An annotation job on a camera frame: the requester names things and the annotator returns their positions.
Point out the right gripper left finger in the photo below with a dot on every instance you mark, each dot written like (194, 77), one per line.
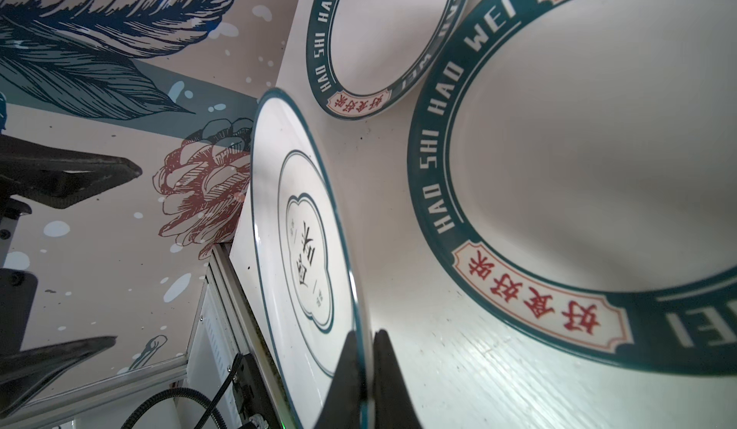
(342, 408)

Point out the green rim plate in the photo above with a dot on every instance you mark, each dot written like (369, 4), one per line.
(572, 166)
(362, 56)

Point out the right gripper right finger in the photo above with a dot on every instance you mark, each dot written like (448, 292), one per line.
(393, 405)

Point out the aluminium front rail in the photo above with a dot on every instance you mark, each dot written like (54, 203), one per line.
(228, 358)

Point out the white plate black flower outline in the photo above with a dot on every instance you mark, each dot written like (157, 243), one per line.
(307, 281)

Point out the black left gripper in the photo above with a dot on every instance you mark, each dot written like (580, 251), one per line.
(60, 179)

